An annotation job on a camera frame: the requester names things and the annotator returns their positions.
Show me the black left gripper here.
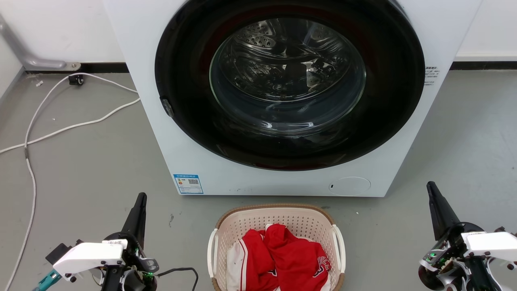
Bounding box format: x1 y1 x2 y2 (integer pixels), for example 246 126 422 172
101 192 159 291

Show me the red and white jersey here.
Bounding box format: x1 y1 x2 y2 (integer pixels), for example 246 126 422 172
226 224 332 291

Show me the beige plastic laundry basket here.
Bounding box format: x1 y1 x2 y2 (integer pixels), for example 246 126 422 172
207 203 347 291

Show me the grey drain pipe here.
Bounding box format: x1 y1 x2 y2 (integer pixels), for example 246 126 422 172
0 14 82 72

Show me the round black washing machine door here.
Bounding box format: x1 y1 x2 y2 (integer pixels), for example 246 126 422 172
155 0 425 171

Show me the long white floor cable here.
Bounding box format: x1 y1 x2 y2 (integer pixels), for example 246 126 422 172
4 73 139 291

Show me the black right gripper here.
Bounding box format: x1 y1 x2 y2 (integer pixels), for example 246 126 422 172
418 181 502 291

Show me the white front-load washing machine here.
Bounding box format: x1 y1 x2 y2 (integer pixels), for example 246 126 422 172
102 0 483 197

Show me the blue energy label sticker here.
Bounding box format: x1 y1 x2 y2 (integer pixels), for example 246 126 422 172
173 174 204 195

